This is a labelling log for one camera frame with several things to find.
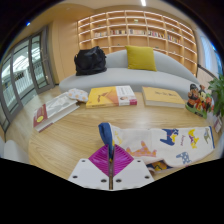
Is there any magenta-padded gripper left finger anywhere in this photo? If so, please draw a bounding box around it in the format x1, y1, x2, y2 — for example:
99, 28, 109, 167
68, 143, 111, 191

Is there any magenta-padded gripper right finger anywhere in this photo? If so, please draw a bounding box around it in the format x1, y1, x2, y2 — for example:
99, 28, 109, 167
111, 144, 155, 191

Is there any white animal-print towel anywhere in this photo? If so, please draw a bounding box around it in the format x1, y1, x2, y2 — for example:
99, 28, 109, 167
98, 122, 216, 191

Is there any red and white book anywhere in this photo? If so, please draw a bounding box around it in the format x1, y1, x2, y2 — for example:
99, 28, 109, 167
32, 92, 81, 133

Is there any yellow and white book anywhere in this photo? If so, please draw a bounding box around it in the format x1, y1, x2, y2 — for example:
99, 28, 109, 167
85, 85, 138, 109

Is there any small white patterned pouch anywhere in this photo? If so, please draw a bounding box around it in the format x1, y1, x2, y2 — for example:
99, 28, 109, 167
66, 87, 90, 103

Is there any white chair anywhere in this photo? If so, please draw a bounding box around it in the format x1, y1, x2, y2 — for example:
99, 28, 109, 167
0, 136, 31, 164

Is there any flat yellow book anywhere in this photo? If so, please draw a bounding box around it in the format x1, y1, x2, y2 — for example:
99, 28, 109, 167
141, 86, 186, 109

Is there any curved grey sofa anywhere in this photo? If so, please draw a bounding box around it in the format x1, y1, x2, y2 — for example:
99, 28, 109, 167
58, 49, 201, 99

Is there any small white cup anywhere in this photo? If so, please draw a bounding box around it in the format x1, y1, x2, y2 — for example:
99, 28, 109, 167
213, 116, 224, 134

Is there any colourful figurine group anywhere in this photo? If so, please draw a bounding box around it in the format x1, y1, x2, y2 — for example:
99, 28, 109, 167
184, 83, 215, 119

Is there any black bag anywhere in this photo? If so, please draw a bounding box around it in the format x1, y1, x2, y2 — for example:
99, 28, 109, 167
73, 45, 108, 77

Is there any yellow cushion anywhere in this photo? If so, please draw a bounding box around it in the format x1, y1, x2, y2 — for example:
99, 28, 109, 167
124, 45, 158, 72

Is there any grey-framed glass door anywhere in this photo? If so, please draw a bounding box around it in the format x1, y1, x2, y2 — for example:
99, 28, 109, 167
0, 25, 56, 133

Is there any green potted plant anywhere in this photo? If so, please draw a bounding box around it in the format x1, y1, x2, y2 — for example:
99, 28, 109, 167
208, 74, 224, 118

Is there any wooden wall shelf unit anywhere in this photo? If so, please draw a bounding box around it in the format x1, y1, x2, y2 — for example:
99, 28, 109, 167
77, 9, 199, 77

